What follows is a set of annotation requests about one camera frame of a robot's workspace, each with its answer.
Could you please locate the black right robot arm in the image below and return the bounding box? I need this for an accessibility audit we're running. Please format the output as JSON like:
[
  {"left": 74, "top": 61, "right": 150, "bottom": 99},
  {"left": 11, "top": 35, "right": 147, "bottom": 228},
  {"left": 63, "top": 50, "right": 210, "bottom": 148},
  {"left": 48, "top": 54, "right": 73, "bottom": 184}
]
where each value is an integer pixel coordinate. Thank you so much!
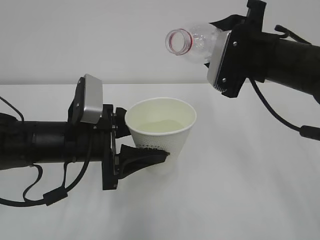
[{"left": 206, "top": 0, "right": 320, "bottom": 99}]

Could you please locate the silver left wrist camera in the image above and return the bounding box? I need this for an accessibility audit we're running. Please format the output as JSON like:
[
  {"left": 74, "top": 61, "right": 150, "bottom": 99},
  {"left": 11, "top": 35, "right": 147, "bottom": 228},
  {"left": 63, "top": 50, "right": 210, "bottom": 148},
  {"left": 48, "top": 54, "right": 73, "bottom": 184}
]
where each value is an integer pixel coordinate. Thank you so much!
[{"left": 67, "top": 74, "right": 103, "bottom": 126}]

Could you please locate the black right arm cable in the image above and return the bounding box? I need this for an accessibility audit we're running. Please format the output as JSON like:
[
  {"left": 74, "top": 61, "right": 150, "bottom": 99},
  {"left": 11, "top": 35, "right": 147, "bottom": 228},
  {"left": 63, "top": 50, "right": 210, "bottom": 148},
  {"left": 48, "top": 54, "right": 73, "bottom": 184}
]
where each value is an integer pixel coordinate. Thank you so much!
[{"left": 249, "top": 24, "right": 320, "bottom": 143}]

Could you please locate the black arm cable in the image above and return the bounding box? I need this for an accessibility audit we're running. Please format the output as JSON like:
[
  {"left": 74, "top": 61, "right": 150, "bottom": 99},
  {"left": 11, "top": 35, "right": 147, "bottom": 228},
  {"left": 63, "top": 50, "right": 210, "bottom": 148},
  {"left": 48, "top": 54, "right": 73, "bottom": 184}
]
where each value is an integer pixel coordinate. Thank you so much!
[
  {"left": 249, "top": 24, "right": 320, "bottom": 143},
  {"left": 0, "top": 96, "right": 92, "bottom": 208}
]

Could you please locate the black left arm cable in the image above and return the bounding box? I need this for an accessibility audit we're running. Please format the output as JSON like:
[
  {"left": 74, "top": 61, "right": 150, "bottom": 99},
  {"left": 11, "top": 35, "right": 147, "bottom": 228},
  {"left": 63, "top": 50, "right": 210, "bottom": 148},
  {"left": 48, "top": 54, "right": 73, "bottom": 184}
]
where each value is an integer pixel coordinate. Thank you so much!
[{"left": 0, "top": 96, "right": 92, "bottom": 208}]

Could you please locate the white paper cup green logo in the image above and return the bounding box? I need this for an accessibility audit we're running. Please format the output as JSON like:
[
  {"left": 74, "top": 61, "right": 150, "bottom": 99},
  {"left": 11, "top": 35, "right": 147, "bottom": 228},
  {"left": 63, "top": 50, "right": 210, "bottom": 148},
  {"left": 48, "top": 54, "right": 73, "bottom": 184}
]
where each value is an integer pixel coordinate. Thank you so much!
[{"left": 124, "top": 97, "right": 197, "bottom": 175}]

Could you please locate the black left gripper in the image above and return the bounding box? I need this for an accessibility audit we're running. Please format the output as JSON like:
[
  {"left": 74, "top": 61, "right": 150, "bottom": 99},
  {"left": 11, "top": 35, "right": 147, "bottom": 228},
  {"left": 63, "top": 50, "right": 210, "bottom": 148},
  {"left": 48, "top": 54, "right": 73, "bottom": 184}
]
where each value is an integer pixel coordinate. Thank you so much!
[{"left": 93, "top": 104, "right": 170, "bottom": 191}]

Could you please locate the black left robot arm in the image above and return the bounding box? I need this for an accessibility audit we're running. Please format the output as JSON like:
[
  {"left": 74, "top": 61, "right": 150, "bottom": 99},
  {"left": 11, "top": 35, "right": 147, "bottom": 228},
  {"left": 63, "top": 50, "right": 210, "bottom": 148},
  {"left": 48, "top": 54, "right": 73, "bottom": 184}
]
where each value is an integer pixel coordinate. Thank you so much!
[{"left": 0, "top": 104, "right": 170, "bottom": 191}]

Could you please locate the clear water bottle red label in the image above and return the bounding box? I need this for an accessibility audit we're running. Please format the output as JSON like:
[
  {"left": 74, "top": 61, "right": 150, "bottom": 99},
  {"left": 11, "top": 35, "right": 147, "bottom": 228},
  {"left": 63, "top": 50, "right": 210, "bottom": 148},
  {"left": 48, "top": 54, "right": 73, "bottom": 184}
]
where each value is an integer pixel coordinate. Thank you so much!
[{"left": 165, "top": 23, "right": 222, "bottom": 64}]

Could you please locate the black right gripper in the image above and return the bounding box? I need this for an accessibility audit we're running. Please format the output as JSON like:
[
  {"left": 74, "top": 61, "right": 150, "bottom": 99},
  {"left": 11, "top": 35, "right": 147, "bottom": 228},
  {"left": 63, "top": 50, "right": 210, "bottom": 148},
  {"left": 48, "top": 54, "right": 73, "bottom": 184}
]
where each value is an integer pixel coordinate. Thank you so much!
[{"left": 204, "top": 0, "right": 267, "bottom": 98}]

